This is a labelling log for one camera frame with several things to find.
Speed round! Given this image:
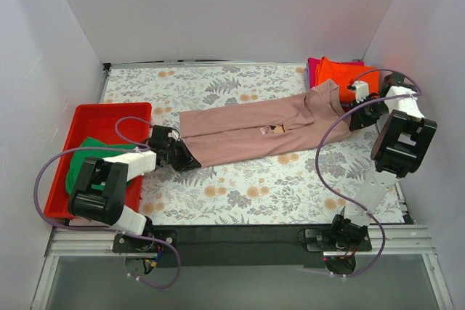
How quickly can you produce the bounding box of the pink printed t-shirt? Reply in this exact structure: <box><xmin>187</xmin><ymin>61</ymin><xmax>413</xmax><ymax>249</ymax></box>
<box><xmin>180</xmin><ymin>80</ymin><xmax>351</xmax><ymax>168</ymax></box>

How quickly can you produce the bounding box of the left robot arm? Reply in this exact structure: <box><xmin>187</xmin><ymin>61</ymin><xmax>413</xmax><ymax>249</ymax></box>
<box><xmin>68</xmin><ymin>126</ymin><xmax>201</xmax><ymax>252</ymax></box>

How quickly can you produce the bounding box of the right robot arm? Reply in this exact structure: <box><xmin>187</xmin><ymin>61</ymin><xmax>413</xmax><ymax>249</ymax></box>
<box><xmin>328</xmin><ymin>72</ymin><xmax>437</xmax><ymax>250</ymax></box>

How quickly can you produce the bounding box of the purple cable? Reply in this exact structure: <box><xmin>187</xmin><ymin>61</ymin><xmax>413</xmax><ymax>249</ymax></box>
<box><xmin>33</xmin><ymin>116</ymin><xmax>182</xmax><ymax>289</ymax></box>
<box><xmin>315</xmin><ymin>68</ymin><xmax>424</xmax><ymax>279</ymax></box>

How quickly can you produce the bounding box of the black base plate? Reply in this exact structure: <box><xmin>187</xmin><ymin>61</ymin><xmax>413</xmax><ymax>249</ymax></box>
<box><xmin>112</xmin><ymin>224</ymin><xmax>373</xmax><ymax>269</ymax></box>

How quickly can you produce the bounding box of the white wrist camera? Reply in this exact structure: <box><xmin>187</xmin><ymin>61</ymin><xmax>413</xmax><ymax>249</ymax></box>
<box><xmin>347</xmin><ymin>81</ymin><xmax>370</xmax><ymax>103</ymax></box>
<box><xmin>168</xmin><ymin>131</ymin><xmax>181</xmax><ymax>142</ymax></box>

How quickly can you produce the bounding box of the floral tablecloth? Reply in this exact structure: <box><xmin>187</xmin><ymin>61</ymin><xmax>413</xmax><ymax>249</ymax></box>
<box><xmin>102</xmin><ymin>64</ymin><xmax>378</xmax><ymax>225</ymax></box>

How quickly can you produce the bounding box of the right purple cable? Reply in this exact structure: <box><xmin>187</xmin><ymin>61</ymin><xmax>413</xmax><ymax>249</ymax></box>
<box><xmin>315</xmin><ymin>68</ymin><xmax>424</xmax><ymax>279</ymax></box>

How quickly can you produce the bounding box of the orange folded t-shirt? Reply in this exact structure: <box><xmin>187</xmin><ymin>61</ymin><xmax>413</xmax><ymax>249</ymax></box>
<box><xmin>315</xmin><ymin>57</ymin><xmax>374</xmax><ymax>104</ymax></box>

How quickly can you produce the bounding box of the magenta folded t-shirt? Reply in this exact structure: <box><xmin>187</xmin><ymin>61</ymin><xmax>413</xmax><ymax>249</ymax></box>
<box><xmin>305</xmin><ymin>57</ymin><xmax>365</xmax><ymax>85</ymax></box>

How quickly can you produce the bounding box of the green t-shirt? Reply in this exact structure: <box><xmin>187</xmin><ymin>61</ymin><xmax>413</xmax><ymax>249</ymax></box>
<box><xmin>65</xmin><ymin>137</ymin><xmax>134</xmax><ymax>195</ymax></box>

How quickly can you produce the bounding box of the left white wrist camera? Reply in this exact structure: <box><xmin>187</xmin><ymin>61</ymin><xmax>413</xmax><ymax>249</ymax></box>
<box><xmin>168</xmin><ymin>131</ymin><xmax>181</xmax><ymax>142</ymax></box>

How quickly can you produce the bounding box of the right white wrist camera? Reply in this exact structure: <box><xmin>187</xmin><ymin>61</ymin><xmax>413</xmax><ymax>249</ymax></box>
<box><xmin>347</xmin><ymin>81</ymin><xmax>370</xmax><ymax>103</ymax></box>

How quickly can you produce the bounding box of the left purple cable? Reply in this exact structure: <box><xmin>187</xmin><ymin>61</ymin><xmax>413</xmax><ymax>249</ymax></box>
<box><xmin>33</xmin><ymin>116</ymin><xmax>182</xmax><ymax>289</ymax></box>

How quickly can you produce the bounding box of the red plastic tray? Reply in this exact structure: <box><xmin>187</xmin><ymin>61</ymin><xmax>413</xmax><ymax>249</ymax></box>
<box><xmin>44</xmin><ymin>102</ymin><xmax>152</xmax><ymax>219</ymax></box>

